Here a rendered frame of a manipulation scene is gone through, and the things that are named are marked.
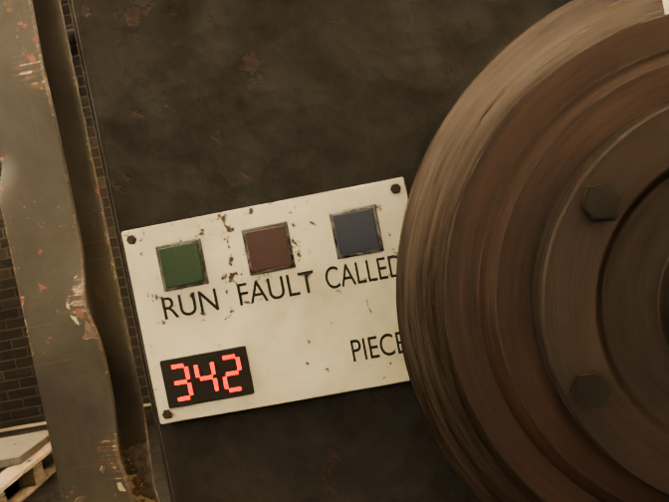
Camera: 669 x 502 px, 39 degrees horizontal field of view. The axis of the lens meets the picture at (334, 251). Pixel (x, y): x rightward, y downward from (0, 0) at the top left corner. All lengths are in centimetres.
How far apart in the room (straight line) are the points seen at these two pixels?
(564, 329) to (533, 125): 15
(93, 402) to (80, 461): 22
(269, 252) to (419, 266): 18
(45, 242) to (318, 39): 269
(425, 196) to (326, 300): 18
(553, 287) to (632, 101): 14
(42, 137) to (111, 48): 259
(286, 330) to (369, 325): 8
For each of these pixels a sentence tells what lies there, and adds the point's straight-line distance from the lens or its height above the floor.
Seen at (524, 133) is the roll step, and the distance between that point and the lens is 69.
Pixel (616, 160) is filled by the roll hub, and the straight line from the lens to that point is 63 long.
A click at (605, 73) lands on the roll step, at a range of 70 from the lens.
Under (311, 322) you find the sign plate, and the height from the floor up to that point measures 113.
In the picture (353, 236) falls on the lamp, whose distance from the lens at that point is 83.
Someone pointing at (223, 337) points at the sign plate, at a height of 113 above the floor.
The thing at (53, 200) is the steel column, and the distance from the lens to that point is 347.
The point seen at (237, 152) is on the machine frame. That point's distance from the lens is 87.
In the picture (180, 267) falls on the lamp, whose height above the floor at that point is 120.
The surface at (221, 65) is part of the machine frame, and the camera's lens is 88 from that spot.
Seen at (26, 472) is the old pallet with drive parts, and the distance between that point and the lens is 554.
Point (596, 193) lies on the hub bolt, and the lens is 62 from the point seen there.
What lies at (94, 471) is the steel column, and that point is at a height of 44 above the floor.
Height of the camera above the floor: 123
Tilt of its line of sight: 3 degrees down
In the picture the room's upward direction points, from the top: 11 degrees counter-clockwise
